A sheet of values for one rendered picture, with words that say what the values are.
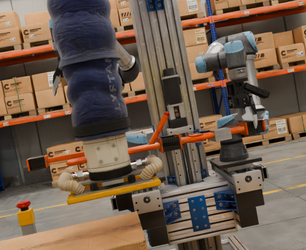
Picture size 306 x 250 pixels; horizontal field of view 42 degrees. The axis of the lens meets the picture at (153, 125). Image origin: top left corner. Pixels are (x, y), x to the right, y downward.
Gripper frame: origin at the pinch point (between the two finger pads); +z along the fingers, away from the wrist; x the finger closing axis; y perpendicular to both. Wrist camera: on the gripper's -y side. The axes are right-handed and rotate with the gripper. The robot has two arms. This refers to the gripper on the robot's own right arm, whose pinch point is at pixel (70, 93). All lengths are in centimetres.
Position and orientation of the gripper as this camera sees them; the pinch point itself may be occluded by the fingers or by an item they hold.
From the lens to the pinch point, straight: 187.5
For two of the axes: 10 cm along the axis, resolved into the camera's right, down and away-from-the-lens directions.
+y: -0.7, -0.4, 10.0
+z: 1.9, 9.8, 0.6
